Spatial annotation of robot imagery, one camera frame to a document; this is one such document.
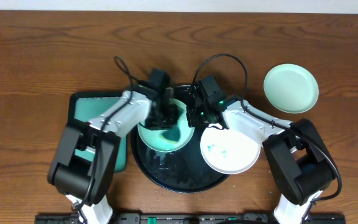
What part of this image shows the green yellow sponge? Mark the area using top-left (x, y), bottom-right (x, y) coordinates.
top-left (160, 126), bottom-right (181, 144)

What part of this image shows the light green plate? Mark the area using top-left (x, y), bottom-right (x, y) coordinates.
top-left (137, 99), bottom-right (195, 152)
top-left (264, 63), bottom-right (319, 114)

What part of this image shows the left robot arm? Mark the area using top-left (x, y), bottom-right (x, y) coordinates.
top-left (47, 85), bottom-right (178, 223)

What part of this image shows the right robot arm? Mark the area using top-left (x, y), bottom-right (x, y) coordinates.
top-left (187, 76), bottom-right (342, 223)

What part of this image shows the round black serving tray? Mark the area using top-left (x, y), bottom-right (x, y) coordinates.
top-left (131, 85), bottom-right (228, 193)

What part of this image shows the dark green rectangular water tray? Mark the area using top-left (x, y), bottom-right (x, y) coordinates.
top-left (68, 90), bottom-right (127, 173)

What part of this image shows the white plate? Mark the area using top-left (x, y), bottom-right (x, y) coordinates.
top-left (200, 126), bottom-right (260, 175)

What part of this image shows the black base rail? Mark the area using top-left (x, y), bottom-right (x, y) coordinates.
top-left (34, 213), bottom-right (346, 224)

